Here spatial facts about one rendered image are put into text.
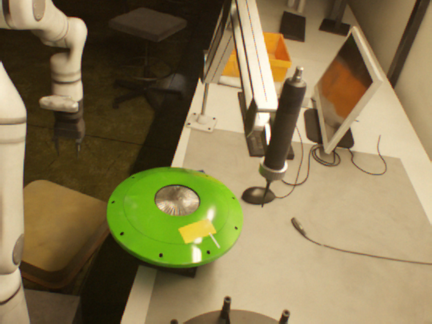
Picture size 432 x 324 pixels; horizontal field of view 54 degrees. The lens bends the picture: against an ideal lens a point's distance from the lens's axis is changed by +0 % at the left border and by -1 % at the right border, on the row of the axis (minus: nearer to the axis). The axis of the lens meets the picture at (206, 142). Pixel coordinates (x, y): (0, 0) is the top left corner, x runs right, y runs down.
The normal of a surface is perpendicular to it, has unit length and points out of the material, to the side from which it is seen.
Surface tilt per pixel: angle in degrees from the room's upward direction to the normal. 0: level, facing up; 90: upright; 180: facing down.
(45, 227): 0
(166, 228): 11
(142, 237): 23
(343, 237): 0
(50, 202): 0
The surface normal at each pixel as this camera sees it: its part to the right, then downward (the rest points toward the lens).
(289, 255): 0.12, -0.81
